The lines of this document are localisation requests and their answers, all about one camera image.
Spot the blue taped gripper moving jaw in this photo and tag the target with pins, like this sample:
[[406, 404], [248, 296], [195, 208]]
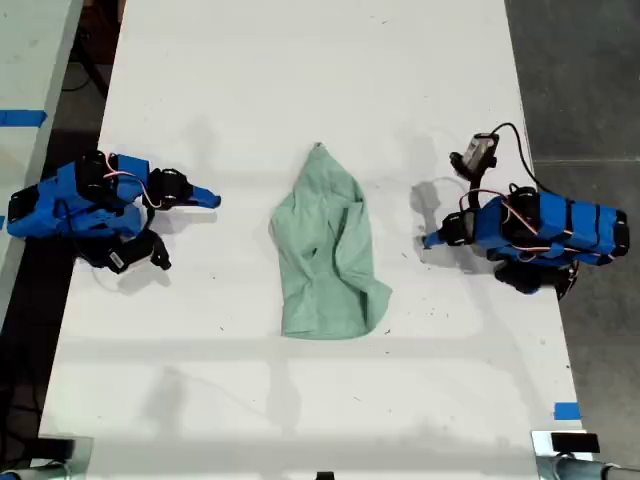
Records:
[[205, 201], [434, 243]]

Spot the blue taped gripper fixed jaw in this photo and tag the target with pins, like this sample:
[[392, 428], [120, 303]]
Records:
[[434, 236], [206, 192]]

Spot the pale green T-shirt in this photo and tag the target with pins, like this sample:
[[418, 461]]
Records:
[[330, 260]]

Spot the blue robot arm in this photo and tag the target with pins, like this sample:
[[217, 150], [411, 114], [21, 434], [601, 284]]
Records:
[[70, 210], [555, 227]]

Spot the pale side table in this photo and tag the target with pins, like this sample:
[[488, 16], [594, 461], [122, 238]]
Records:
[[30, 100]]

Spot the long blue tape strip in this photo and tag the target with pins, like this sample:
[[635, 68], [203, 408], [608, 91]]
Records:
[[20, 118]]

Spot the short blue tape strip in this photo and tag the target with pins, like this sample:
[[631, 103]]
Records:
[[567, 411]]

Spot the metal table clamp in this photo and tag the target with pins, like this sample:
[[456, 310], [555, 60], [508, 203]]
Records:
[[82, 452], [542, 457]]

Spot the black camera stalk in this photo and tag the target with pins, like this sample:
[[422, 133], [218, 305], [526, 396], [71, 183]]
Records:
[[159, 252], [475, 181]]

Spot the grey camera box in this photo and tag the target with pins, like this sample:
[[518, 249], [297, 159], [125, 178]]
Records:
[[479, 152]]

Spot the black camera box with label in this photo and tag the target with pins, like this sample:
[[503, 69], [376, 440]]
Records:
[[125, 257]]

